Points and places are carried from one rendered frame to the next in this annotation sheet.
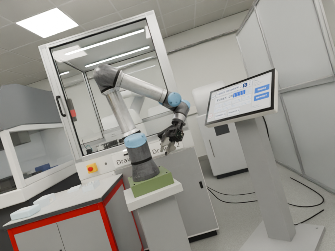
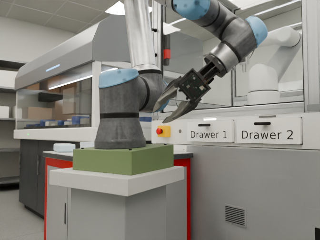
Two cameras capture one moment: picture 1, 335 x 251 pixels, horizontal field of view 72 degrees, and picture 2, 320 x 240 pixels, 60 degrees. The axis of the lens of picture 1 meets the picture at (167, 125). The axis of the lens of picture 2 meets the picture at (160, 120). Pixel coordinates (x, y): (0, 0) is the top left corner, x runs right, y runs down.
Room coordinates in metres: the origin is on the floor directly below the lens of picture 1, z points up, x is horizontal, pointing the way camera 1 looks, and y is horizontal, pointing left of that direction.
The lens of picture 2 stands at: (0.74, -0.49, 0.86)
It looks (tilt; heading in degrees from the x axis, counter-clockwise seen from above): 3 degrees up; 46
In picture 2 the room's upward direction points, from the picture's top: straight up
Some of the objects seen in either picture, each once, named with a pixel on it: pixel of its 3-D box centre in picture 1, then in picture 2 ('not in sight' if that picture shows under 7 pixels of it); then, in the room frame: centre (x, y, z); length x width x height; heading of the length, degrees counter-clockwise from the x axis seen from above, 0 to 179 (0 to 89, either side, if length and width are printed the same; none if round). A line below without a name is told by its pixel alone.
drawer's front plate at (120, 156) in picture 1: (129, 157); (208, 131); (1.94, 0.38, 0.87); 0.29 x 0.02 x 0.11; 89
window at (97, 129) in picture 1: (114, 87); (217, 18); (1.96, 0.34, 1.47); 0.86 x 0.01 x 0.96; 89
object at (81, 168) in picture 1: (141, 148); (261, 131); (2.42, 0.33, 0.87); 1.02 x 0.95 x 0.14; 89
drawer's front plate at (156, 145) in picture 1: (165, 146); (266, 131); (1.93, 0.07, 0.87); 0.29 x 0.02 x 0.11; 89
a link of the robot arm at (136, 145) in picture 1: (137, 146); (120, 91); (1.23, 0.19, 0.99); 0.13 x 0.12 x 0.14; 11
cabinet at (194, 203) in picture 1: (155, 190); (263, 207); (2.42, 0.32, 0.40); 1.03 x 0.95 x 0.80; 89
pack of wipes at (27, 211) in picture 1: (25, 211); (64, 147); (1.44, 1.01, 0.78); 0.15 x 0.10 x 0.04; 75
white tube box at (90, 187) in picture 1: (90, 186); not in sight; (1.67, 0.66, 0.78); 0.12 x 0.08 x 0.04; 177
